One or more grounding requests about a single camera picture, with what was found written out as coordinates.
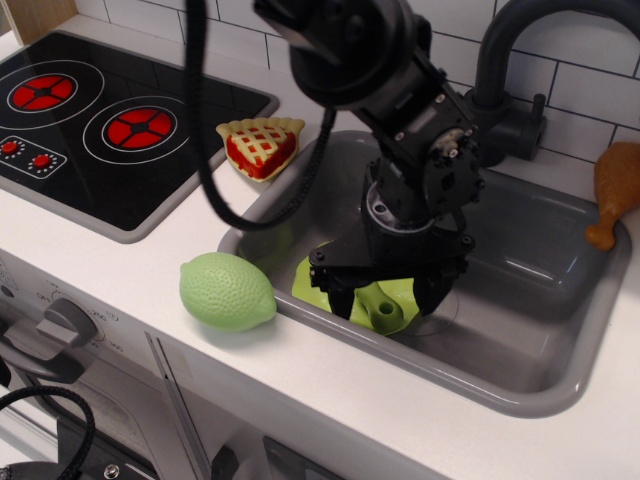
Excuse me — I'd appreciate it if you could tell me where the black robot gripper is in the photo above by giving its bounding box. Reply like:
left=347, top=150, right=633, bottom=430
left=309, top=209, right=473, bottom=320

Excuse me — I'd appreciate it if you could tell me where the grey green toy spatula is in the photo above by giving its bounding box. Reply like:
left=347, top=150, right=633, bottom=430
left=354, top=282, right=405, bottom=335

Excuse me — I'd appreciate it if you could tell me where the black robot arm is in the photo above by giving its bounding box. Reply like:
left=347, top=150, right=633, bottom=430
left=254, top=1, right=484, bottom=318

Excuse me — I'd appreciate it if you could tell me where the light green plastic plate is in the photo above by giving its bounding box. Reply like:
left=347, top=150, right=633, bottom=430
left=291, top=259, right=418, bottom=333

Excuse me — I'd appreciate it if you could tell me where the grey toy sink basin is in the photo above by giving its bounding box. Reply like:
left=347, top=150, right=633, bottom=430
left=220, top=131, right=632, bottom=418

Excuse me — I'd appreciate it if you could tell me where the dark grey sink faucet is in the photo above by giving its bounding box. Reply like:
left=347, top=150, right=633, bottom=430
left=464, top=0, right=639, bottom=167

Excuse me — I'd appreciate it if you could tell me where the green toy lemon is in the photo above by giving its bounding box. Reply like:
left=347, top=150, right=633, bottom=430
left=179, top=252, right=277, bottom=332

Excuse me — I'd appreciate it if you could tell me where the toy cherry pie slice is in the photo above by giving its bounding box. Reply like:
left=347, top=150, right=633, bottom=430
left=216, top=117, right=305, bottom=182

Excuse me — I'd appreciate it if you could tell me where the brown toy chicken drumstick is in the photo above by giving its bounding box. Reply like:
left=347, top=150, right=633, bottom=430
left=585, top=142, right=639, bottom=251

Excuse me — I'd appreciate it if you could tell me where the black toy stove top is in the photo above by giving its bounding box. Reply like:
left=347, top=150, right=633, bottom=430
left=0, top=30, right=281, bottom=245

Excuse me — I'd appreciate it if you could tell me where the grey oven knob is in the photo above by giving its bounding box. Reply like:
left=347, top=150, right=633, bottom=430
left=36, top=298, right=98, bottom=348

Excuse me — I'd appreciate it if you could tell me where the wooden side panel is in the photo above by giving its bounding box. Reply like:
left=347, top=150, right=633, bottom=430
left=1, top=0, right=78, bottom=46

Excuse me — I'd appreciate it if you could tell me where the black braided lower cable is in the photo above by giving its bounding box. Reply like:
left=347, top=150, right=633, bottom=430
left=0, top=384, right=97, bottom=480

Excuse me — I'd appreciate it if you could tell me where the black braided cable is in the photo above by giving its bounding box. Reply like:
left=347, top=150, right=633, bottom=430
left=0, top=384, right=97, bottom=480
left=183, top=0, right=337, bottom=233

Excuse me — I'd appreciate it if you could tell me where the grey oven door handle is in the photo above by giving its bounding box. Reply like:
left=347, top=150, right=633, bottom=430
left=1, top=321, right=85, bottom=384

